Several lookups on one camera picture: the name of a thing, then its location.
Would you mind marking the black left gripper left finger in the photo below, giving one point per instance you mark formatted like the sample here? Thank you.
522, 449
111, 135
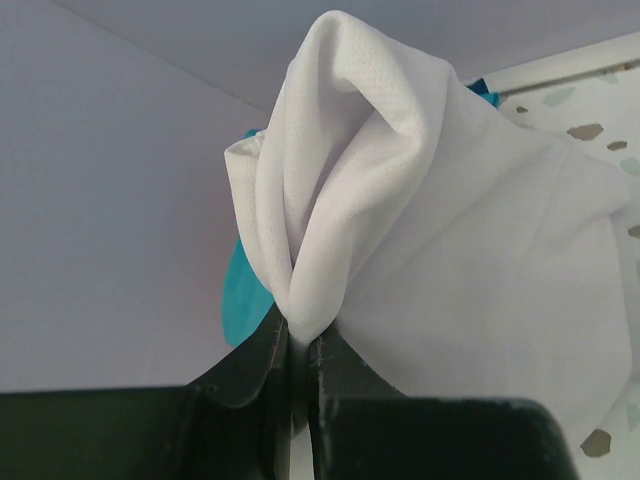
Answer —
232, 422

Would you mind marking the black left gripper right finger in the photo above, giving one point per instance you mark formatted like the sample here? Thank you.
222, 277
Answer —
363, 428

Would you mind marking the white t-shirt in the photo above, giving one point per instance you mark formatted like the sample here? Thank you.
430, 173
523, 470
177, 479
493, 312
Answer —
459, 254

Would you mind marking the teal folded t-shirt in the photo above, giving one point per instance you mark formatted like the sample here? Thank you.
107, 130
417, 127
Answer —
246, 301

